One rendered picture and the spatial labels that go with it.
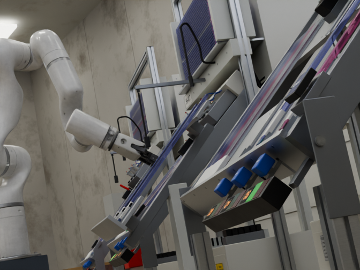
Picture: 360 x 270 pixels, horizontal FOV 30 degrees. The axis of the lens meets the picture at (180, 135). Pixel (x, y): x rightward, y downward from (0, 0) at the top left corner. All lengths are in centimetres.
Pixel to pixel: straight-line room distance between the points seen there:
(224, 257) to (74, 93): 79
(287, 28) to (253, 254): 91
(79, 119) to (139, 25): 635
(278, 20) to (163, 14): 539
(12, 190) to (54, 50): 52
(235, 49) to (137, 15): 605
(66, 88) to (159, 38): 587
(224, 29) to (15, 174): 96
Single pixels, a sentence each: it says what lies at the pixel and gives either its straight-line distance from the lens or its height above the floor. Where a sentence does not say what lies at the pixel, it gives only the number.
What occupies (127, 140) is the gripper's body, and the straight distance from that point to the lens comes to 222.
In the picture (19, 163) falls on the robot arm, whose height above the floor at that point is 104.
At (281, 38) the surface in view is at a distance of 271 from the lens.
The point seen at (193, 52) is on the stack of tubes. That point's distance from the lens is 296.
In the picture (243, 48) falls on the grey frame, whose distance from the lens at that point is 260.
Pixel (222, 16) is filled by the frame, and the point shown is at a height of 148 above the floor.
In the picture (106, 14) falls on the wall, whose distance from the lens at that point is 933.
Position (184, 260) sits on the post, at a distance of 211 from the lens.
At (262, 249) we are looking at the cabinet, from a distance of 249.
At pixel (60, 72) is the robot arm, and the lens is 232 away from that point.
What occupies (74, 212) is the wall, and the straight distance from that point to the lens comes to 1046.
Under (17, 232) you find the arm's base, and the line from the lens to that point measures 244.
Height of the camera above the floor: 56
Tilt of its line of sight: 11 degrees up
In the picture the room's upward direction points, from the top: 11 degrees counter-clockwise
